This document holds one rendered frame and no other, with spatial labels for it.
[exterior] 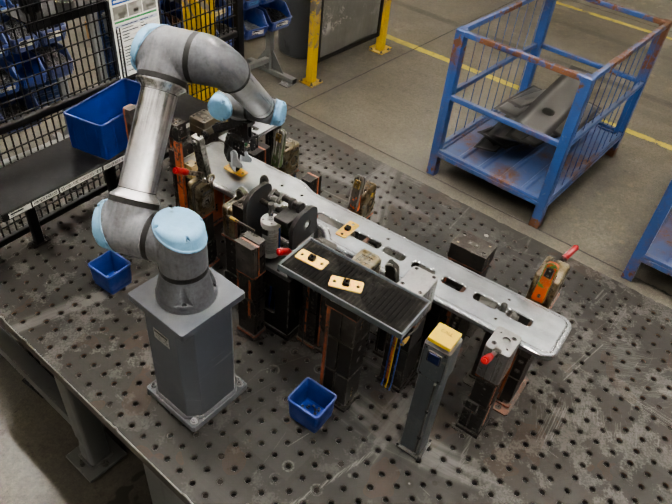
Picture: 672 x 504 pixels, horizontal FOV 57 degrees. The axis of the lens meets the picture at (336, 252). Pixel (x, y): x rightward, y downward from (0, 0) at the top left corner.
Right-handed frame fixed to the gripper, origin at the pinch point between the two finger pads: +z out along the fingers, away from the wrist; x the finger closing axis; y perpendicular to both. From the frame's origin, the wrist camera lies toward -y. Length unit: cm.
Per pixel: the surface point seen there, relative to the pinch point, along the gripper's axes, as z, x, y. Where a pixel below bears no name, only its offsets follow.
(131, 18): -32, 8, -55
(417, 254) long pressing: 2, 4, 70
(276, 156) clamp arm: 0.4, 14.5, 5.9
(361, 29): 77, 299, -138
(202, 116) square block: -3.1, 12.4, -27.3
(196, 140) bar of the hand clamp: -18.0, -17.4, 0.6
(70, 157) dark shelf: 0, -33, -43
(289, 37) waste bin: 86, 259, -181
